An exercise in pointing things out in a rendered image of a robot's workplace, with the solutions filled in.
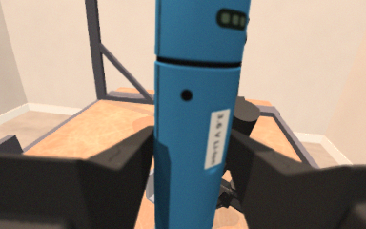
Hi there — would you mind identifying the blue electric screwdriver barrel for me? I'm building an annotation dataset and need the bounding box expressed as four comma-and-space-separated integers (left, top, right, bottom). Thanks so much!
153, 0, 251, 229

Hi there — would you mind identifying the white metal bracket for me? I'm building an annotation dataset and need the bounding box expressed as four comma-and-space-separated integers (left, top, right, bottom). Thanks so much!
146, 169, 154, 204

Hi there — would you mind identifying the black metal overhead frame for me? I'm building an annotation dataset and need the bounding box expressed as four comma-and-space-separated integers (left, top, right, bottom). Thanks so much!
85, 0, 154, 100

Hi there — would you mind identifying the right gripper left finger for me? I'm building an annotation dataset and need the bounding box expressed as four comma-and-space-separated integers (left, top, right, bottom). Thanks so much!
0, 125, 154, 229

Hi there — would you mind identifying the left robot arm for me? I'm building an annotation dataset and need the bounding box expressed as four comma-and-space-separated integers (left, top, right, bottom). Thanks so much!
232, 94, 261, 136

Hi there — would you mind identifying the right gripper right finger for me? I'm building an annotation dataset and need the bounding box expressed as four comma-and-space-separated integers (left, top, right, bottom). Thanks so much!
226, 129, 366, 229

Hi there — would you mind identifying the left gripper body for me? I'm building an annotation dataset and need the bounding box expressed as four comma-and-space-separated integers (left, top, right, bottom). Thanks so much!
221, 167, 242, 213

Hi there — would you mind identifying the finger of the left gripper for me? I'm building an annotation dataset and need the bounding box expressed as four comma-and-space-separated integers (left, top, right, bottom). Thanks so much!
216, 185, 231, 209

